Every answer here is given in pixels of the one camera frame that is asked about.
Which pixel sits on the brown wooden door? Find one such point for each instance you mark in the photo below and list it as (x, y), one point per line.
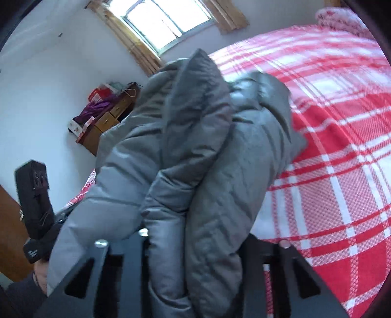
(12, 232)

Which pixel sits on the window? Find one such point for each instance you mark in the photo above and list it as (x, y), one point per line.
(165, 21)

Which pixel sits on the pale green bag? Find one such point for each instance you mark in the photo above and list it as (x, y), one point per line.
(116, 87)

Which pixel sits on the grey puffer jacket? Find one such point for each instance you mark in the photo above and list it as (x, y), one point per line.
(183, 137)

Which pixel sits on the red patterned pillow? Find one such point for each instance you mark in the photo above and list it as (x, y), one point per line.
(343, 20)

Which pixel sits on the white printed box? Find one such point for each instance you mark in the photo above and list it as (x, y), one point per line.
(78, 127)

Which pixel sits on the brown wooden cabinet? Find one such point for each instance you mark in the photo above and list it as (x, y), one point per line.
(105, 125)

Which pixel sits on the red gift bag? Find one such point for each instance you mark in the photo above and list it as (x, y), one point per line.
(98, 94)

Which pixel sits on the beige patterned curtain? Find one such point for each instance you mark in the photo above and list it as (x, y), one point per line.
(227, 13)
(134, 39)

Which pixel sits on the purple garment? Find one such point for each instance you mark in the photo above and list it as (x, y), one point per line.
(94, 108)

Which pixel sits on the red white plaid bed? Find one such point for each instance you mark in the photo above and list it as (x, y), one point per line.
(336, 153)

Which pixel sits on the person's left forearm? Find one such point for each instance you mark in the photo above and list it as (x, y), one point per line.
(21, 295)

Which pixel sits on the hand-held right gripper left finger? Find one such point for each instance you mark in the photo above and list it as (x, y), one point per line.
(134, 263)

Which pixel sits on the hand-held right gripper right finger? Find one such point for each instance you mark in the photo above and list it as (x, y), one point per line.
(256, 266)

